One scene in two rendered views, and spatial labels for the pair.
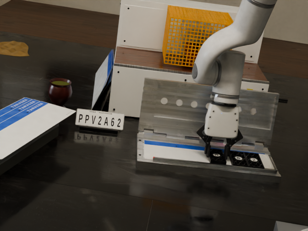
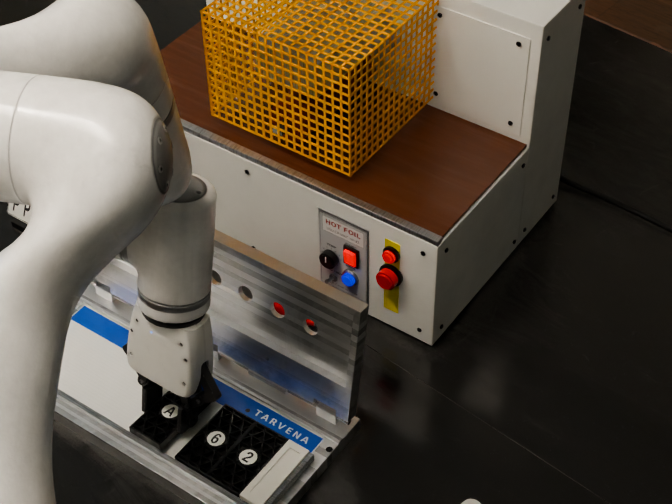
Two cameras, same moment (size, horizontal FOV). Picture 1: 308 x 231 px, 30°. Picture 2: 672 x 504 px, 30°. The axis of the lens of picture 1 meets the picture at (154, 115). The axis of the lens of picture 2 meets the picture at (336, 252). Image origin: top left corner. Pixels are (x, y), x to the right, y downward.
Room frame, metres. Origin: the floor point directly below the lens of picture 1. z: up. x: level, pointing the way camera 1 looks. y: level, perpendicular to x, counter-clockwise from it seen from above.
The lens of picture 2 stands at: (1.01, -1.00, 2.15)
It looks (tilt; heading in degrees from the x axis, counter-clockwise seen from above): 44 degrees down; 40
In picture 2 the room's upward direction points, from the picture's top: 1 degrees counter-clockwise
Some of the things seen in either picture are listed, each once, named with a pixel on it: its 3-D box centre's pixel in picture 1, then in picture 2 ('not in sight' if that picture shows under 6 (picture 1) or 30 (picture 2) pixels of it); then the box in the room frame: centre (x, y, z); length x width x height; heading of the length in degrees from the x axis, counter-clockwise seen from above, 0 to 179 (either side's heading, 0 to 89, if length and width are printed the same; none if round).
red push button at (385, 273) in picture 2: not in sight; (387, 278); (1.91, -0.32, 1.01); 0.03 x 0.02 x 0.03; 94
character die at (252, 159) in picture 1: (253, 161); (248, 459); (1.63, -0.33, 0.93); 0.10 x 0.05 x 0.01; 4
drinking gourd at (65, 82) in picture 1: (59, 96); not in sight; (1.87, 0.34, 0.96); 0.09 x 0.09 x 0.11
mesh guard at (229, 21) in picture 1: (196, 37); (322, 55); (2.04, -0.11, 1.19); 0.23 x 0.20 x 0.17; 94
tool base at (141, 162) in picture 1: (206, 154); (170, 395); (1.65, -0.18, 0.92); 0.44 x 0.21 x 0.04; 94
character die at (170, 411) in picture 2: (216, 156); (170, 414); (1.62, -0.21, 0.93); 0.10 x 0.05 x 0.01; 4
